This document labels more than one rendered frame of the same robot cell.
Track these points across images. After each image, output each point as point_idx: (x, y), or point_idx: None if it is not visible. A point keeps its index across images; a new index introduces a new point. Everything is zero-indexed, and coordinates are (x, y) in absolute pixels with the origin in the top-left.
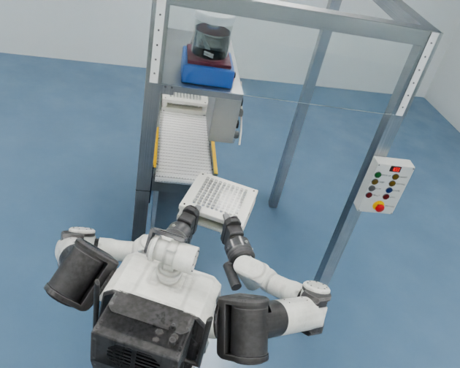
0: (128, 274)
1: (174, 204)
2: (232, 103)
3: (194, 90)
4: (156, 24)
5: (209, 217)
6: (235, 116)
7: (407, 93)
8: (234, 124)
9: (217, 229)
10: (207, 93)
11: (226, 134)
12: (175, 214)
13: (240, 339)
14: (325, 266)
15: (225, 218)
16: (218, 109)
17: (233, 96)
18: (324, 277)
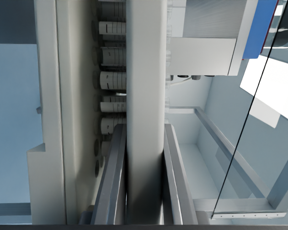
0: None
1: (16, 4)
2: (226, 64)
3: (253, 1)
4: None
5: (151, 48)
6: (205, 71)
7: (234, 215)
8: (194, 72)
9: (60, 122)
10: (246, 23)
11: (178, 64)
12: None
13: None
14: (12, 215)
15: (181, 158)
16: (217, 45)
17: (236, 62)
18: None
